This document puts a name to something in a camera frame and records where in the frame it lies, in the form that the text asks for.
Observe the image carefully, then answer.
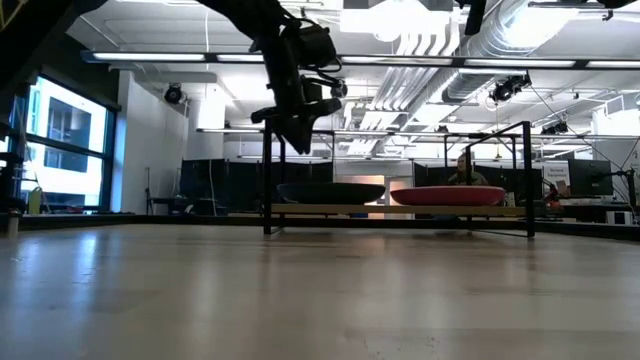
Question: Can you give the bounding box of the large window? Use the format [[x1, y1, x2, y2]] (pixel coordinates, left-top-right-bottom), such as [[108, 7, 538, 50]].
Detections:
[[0, 74, 119, 214]]

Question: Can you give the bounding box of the black overhead camera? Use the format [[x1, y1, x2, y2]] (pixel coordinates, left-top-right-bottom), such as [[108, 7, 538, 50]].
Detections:
[[488, 73, 533, 104]]

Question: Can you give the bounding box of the black dish rack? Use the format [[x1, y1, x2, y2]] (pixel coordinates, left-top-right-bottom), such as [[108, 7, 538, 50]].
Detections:
[[261, 119, 537, 239]]

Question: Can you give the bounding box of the white box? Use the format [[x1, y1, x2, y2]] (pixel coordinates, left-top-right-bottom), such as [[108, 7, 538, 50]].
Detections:
[[605, 209, 636, 226]]

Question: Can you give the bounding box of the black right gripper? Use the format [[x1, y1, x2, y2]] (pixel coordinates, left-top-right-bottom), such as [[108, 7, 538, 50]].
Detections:
[[455, 0, 489, 37]]

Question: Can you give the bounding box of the magenta plate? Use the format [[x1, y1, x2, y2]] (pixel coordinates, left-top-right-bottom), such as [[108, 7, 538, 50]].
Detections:
[[389, 185, 508, 208]]

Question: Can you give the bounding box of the white sign board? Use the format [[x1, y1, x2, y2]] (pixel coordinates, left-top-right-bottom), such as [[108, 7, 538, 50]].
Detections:
[[542, 162, 571, 197]]

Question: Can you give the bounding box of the black plate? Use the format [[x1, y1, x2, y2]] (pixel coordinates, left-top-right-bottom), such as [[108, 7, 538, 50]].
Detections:
[[276, 181, 388, 206]]

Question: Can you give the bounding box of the black partition panel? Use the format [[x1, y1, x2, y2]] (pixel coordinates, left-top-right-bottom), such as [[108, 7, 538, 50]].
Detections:
[[413, 162, 546, 202], [178, 158, 335, 214]]

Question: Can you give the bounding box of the black ceiling spotlight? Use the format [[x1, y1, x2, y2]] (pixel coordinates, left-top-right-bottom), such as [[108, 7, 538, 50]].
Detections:
[[163, 83, 185, 106]]

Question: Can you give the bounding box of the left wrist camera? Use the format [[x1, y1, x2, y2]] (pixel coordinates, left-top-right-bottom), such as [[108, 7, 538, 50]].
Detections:
[[299, 73, 349, 101]]

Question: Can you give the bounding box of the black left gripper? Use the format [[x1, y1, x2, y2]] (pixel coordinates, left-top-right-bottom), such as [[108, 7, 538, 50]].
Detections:
[[250, 54, 344, 155]]

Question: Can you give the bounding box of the black aluminium rig frame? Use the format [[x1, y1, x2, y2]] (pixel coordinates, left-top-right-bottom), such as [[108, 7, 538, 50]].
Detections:
[[0, 0, 640, 242]]

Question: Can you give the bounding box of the silver ceiling duct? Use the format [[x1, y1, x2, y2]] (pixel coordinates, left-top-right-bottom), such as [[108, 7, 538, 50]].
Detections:
[[442, 0, 581, 105]]

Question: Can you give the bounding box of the yellow-green container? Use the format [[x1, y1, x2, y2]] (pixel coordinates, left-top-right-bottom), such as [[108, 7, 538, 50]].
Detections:
[[27, 185, 44, 216]]

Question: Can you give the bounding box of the black background monitor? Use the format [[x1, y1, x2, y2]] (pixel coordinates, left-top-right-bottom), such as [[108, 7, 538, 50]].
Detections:
[[567, 158, 615, 197]]

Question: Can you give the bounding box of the linear ceiling light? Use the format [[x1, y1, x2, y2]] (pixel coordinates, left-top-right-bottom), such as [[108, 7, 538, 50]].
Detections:
[[81, 48, 640, 71]]

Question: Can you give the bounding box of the person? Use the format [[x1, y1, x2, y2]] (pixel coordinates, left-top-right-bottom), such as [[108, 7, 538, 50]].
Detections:
[[446, 152, 490, 187]]

